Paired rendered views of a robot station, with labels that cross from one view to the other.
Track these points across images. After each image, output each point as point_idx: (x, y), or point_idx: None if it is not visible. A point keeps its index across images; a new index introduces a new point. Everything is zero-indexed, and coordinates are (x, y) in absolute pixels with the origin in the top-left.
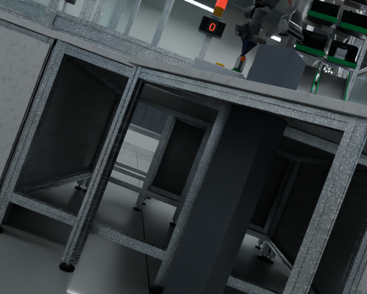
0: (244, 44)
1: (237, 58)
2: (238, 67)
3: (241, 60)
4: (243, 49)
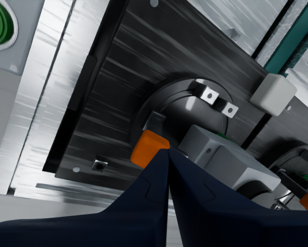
0: (195, 209)
1: (236, 157)
2: (149, 126)
3: (140, 137)
4: (176, 167)
